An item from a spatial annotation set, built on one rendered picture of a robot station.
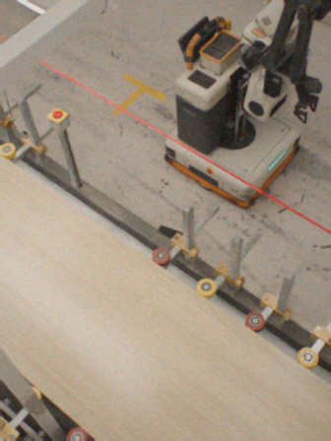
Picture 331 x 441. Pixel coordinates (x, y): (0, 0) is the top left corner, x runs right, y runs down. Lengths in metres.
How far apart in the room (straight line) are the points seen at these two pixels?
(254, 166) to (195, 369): 1.65
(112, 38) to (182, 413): 3.35
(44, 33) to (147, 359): 1.56
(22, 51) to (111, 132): 3.15
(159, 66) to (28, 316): 2.64
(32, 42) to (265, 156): 2.73
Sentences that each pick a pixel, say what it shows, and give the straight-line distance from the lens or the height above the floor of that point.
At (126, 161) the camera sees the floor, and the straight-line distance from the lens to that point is 4.16.
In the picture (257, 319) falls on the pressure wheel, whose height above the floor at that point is 0.90.
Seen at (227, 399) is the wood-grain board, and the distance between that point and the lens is 2.44.
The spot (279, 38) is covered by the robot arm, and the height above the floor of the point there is 1.38.
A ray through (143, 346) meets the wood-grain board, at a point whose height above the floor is 0.90.
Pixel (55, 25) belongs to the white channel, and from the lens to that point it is 1.26.
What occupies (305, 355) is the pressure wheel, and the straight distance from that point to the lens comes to 2.52.
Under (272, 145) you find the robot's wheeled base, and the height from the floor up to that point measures 0.28.
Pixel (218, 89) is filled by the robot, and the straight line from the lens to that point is 3.45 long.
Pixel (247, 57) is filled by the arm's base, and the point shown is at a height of 1.20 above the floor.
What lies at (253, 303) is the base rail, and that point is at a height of 0.70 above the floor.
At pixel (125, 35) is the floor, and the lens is 5.05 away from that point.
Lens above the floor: 3.23
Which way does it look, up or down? 57 degrees down
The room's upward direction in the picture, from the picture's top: 5 degrees counter-clockwise
